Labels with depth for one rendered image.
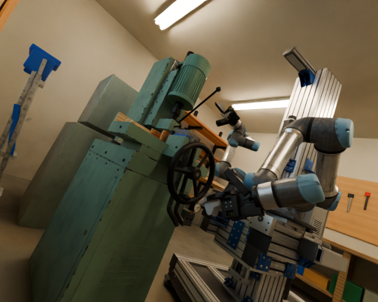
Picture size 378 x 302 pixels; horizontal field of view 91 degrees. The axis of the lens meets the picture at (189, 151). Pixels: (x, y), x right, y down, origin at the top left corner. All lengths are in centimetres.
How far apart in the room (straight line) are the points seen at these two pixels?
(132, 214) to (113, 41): 307
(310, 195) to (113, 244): 78
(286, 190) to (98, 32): 341
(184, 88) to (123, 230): 82
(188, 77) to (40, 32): 255
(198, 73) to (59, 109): 240
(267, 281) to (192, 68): 142
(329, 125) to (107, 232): 101
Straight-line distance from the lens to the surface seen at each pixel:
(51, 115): 323
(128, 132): 83
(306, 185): 55
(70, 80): 330
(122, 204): 89
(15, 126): 149
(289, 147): 84
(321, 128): 93
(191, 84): 117
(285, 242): 119
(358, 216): 393
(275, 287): 161
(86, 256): 95
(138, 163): 87
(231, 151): 169
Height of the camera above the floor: 74
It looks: 11 degrees up
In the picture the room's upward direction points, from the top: 23 degrees clockwise
